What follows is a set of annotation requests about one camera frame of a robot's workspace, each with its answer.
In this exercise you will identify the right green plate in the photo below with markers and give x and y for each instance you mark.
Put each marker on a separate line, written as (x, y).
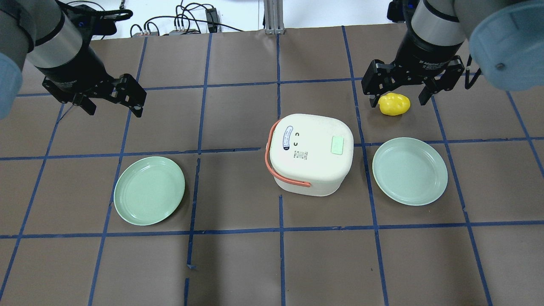
(410, 171)

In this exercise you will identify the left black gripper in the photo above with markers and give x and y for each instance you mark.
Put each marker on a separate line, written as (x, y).
(77, 70)

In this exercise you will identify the white rice cooker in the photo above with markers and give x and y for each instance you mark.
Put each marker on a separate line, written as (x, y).
(309, 155)

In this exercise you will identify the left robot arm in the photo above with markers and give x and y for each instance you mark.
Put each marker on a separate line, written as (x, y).
(55, 38)

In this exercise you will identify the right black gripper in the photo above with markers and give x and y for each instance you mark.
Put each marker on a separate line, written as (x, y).
(427, 53)

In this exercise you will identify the left green plate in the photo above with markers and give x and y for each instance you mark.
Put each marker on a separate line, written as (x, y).
(149, 191)

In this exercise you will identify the aluminium frame post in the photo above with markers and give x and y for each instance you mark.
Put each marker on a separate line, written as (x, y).
(273, 17)

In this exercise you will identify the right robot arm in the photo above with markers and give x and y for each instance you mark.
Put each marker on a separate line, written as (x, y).
(502, 40)

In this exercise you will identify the green plate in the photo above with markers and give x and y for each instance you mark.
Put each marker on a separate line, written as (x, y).
(410, 171)
(149, 191)

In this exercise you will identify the black power adapter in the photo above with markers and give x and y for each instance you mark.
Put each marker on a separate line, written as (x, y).
(212, 19)

